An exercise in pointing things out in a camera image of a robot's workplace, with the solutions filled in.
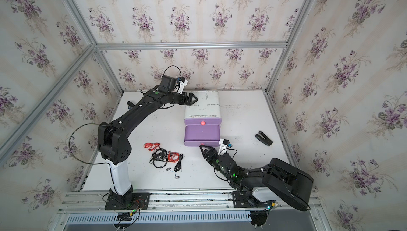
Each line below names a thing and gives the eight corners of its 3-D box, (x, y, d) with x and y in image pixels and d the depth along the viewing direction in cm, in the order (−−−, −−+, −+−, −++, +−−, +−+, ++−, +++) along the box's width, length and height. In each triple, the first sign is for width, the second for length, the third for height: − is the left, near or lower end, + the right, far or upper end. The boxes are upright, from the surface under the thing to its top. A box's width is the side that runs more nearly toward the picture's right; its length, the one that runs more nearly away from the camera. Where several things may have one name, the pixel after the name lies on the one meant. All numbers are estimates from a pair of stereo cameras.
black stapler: (267, 148, 93) (269, 145, 91) (254, 136, 98) (256, 134, 96) (272, 143, 95) (273, 141, 93) (258, 132, 100) (260, 130, 97)
